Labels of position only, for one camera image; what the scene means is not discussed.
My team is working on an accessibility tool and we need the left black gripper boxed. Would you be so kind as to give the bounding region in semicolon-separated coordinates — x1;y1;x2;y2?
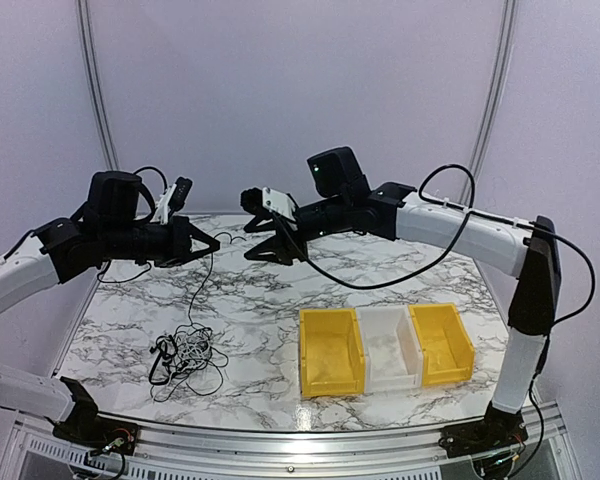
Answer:
101;214;220;267

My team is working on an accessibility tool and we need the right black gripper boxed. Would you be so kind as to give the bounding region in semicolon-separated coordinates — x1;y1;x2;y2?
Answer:
243;193;350;266

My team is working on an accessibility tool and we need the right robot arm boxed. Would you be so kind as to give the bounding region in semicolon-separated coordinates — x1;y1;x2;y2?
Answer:
240;147;561;455

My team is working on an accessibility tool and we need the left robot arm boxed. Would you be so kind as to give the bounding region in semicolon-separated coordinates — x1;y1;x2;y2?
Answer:
0;171;220;445

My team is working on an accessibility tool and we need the left yellow bin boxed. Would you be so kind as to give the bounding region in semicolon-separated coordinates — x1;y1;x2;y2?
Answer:
299;309;366;398

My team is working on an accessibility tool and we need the yellow bin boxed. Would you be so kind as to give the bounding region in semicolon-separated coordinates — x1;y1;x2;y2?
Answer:
299;309;366;398
409;303;475;387

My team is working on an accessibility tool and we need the white translucent bin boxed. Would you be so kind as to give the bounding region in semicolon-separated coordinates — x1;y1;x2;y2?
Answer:
356;306;424;394

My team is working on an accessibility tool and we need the right yellow bin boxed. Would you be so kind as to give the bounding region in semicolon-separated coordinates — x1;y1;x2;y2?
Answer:
409;303;475;387

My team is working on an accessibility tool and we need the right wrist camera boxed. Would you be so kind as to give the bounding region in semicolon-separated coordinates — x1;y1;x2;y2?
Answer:
240;187;297;224

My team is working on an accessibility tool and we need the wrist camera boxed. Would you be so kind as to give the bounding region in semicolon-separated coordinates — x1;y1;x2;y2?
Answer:
240;187;297;224
151;177;194;225

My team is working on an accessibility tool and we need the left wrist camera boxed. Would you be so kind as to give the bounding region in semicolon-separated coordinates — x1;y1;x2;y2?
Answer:
151;177;194;225

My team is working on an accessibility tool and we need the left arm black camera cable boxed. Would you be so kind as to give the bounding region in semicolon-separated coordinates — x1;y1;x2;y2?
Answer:
97;166;166;284

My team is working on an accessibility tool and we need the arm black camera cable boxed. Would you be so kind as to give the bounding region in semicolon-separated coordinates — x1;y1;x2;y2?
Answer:
274;164;597;331
97;166;166;284

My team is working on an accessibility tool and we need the white thin cable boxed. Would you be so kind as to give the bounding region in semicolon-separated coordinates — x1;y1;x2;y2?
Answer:
167;329;214;376

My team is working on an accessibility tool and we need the aluminium front rail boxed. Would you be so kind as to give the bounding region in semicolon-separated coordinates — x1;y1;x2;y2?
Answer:
0;404;581;479

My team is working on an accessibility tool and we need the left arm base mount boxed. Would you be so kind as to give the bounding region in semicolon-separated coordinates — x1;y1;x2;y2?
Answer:
51;376;139;455

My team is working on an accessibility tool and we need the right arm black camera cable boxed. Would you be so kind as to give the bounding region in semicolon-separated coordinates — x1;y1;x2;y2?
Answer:
274;164;597;331

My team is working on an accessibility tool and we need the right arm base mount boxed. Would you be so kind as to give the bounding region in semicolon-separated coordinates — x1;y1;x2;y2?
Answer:
438;401;528;458

